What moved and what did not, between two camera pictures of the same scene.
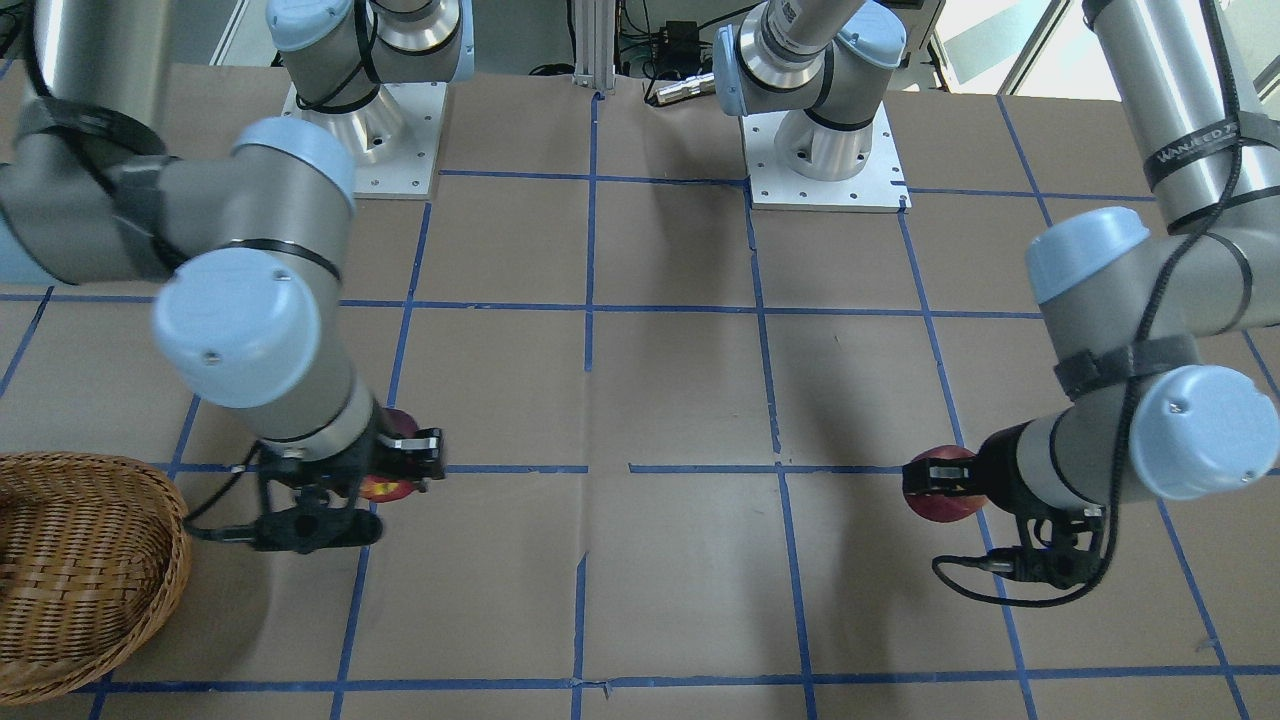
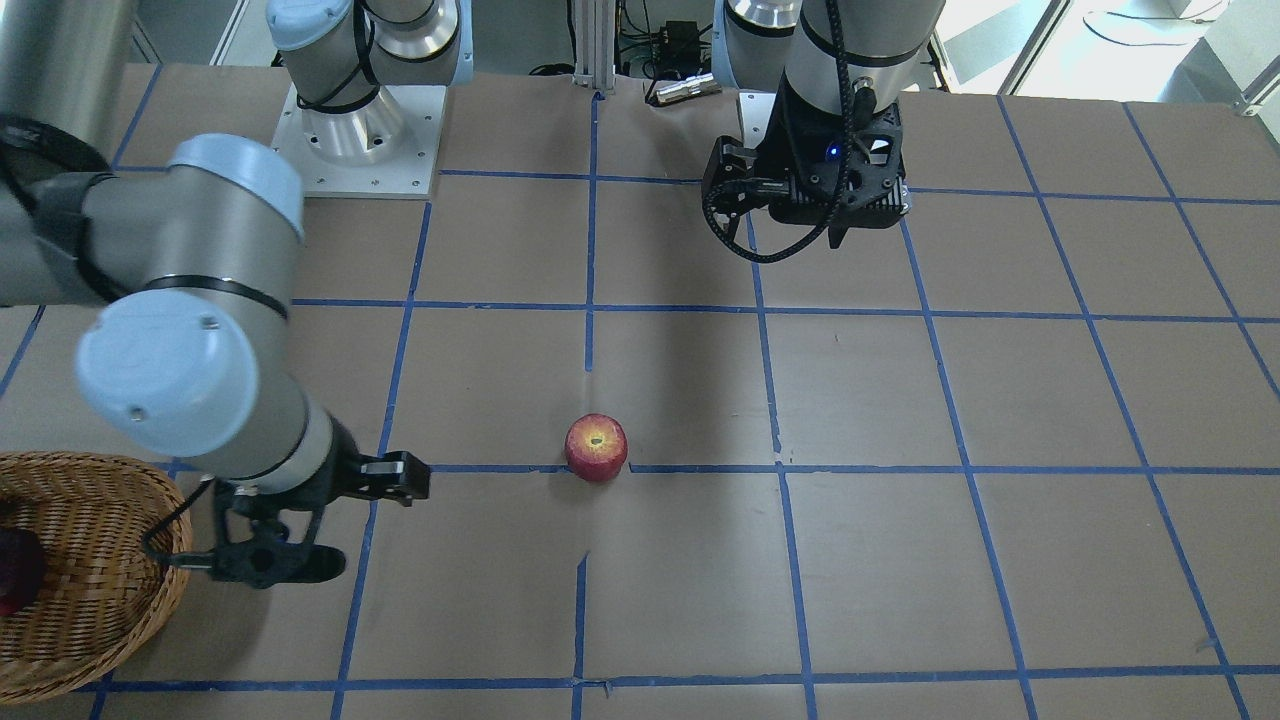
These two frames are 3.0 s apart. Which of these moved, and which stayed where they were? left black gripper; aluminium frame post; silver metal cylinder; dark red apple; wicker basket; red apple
Moved: red apple; dark red apple; left black gripper
Stayed: aluminium frame post; silver metal cylinder; wicker basket
